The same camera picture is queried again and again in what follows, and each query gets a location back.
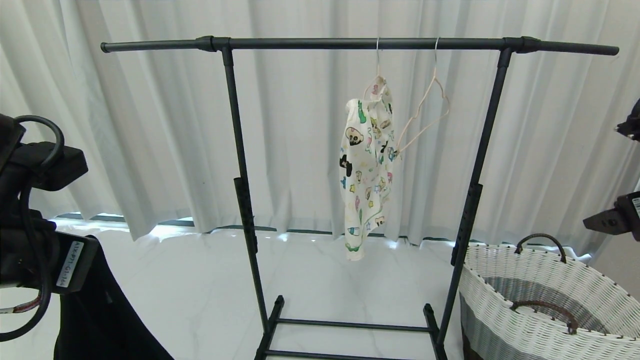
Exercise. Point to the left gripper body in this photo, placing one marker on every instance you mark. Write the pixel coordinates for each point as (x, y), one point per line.
(75, 260)

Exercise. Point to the pink clothes hanger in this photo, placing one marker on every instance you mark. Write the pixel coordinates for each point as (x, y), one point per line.
(436, 55)
(378, 50)

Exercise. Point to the black garment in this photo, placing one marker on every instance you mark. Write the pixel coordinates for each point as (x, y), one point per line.
(100, 325)

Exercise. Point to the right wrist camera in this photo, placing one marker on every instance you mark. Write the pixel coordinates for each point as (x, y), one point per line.
(631, 125)

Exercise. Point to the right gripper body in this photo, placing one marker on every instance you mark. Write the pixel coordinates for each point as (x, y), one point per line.
(631, 212)

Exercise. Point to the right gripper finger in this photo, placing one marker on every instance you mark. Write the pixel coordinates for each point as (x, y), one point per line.
(602, 222)

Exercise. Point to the white laundry basket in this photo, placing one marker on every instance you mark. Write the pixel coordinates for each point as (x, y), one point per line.
(525, 265)

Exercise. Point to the black clothes rack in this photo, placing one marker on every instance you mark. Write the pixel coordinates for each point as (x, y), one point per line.
(350, 43)

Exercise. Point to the white curtain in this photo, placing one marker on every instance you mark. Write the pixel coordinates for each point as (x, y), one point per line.
(150, 125)

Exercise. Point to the cream printed garment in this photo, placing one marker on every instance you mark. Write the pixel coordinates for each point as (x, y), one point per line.
(365, 175)

